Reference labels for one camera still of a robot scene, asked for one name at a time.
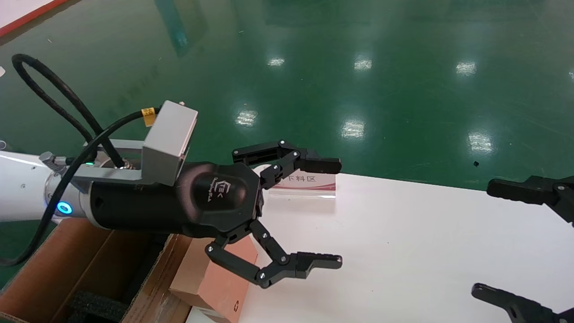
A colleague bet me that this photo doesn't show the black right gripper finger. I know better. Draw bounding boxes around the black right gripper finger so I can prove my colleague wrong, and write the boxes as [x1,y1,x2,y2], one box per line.
[487,175,574,225]
[471,283,574,323]

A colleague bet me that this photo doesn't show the black cable with yellow tag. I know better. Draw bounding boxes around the black cable with yellow tag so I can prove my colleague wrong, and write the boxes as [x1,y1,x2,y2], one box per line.
[0,107,157,266]

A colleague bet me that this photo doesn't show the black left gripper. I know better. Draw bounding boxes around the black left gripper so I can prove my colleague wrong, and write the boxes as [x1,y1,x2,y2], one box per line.
[89,140,343,289]

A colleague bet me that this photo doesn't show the large cardboard box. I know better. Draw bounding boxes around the large cardboard box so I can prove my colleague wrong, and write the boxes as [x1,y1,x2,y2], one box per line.
[0,218,193,323]

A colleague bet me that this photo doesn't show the small cardboard box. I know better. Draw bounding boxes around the small cardboard box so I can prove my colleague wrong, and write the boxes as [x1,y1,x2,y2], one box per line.
[170,236,259,323]

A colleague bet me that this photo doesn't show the acrylic sign with Chinese text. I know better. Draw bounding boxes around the acrylic sign with Chinese text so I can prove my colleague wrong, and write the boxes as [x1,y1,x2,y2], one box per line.
[274,173,337,199]

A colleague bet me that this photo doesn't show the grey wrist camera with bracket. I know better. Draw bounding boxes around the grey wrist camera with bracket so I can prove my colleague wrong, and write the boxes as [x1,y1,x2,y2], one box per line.
[71,100,198,193]

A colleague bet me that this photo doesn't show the black looped cable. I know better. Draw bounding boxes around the black looped cable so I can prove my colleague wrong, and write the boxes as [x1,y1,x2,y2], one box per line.
[12,54,126,169]

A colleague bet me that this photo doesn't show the black foam pad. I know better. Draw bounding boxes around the black foam pad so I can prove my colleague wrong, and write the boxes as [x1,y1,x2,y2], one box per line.
[67,291,129,323]

